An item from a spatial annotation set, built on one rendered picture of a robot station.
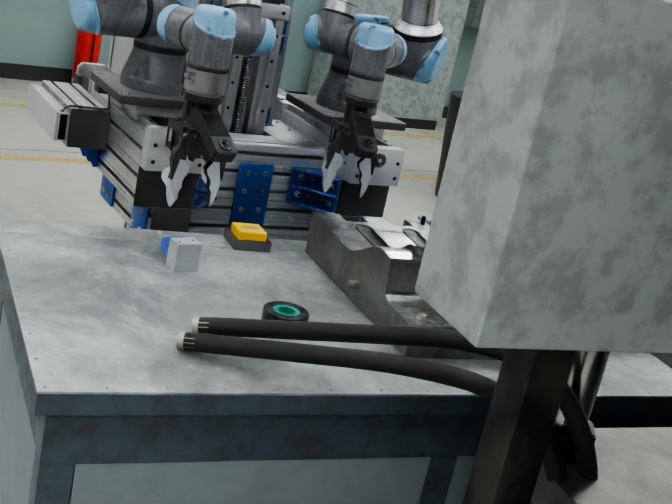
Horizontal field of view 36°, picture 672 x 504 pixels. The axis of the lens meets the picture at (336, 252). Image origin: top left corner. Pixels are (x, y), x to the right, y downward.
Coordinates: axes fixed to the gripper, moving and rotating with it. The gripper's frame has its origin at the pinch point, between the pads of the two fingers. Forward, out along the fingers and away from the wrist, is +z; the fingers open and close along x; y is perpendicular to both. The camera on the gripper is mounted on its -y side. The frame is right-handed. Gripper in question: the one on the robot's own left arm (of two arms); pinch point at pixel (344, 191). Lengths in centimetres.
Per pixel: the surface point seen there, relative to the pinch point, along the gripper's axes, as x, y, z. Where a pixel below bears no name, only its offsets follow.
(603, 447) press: -23, -79, 15
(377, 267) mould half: 3.9, -37.6, 3.5
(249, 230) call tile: 20.4, -5.8, 9.4
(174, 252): 38.1, -22.9, 10.0
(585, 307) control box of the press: 7, -108, -18
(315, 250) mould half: 6.8, -9.7, 10.8
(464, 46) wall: -297, 619, 21
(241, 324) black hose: 32, -55, 10
